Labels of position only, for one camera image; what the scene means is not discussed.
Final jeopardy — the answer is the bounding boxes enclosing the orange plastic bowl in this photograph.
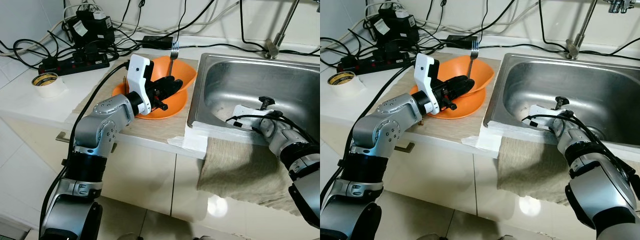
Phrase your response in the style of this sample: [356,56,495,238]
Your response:
[432,54,496,112]
[142,55,198,112]

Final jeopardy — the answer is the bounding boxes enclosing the steel fork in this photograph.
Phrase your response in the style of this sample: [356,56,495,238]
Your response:
[167,42,180,78]
[469,41,481,78]

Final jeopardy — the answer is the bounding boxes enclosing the orange plastic plate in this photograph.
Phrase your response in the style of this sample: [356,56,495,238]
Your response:
[111,75,190,121]
[410,75,487,120]

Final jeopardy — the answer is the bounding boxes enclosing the stainless steel sink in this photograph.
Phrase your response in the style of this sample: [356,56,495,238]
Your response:
[186,52,321,146]
[482,52,640,148]

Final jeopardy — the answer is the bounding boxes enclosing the beige woven placemat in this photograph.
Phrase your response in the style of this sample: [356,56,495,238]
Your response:
[72,52,201,146]

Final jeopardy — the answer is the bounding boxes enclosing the black power adapter brick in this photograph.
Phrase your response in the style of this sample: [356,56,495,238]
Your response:
[446,34,478,48]
[142,35,174,49]

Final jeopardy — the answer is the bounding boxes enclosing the steel faucet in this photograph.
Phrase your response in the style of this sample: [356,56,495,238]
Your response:
[264,0,301,60]
[565,0,632,60]

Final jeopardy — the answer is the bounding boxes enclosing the beige hanging towel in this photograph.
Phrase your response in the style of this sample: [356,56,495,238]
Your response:
[196,136,303,216]
[496,136,576,206]

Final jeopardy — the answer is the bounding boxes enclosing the black power strip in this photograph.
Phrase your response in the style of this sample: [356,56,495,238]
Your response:
[39,56,111,77]
[336,54,418,76]

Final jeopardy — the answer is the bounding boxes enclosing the white tape roll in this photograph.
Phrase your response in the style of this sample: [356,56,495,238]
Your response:
[327,71,366,98]
[31,72,67,99]

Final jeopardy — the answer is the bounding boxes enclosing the black power supply box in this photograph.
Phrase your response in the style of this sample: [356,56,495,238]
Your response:
[65,7,117,51]
[367,4,421,48]

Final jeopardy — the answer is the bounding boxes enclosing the white cabinet door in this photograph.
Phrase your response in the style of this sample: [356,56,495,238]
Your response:
[350,142,478,213]
[472,152,601,236]
[10,120,177,217]
[170,152,321,236]

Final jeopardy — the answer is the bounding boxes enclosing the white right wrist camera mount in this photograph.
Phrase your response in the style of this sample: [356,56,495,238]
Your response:
[522,104,563,135]
[231,104,271,133]

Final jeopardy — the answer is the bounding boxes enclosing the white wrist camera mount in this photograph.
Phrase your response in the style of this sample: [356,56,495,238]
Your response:
[231,104,271,133]
[522,104,563,135]
[125,55,153,113]
[414,52,442,113]

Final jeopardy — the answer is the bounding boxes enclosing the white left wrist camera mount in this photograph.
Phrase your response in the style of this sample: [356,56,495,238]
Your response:
[125,55,153,113]
[414,52,442,113]

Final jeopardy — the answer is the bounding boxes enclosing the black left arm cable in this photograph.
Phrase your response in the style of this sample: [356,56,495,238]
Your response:
[39,61,132,238]
[320,62,421,236]

